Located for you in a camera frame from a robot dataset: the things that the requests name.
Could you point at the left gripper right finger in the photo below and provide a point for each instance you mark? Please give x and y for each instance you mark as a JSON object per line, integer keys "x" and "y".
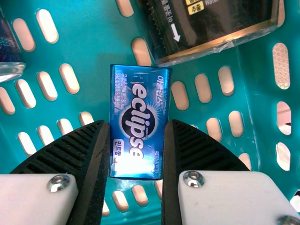
{"x": 199, "y": 152}

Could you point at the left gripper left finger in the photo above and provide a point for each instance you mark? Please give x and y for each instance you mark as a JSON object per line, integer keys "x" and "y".
{"x": 70, "y": 152}

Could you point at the blue box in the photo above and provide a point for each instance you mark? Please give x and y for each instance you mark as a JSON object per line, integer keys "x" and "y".
{"x": 138, "y": 105}

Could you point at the teal shopping basket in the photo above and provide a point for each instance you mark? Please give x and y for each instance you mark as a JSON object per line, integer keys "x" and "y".
{"x": 93, "y": 39}

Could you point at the purple can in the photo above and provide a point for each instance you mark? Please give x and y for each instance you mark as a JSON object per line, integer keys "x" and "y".
{"x": 8, "y": 35}

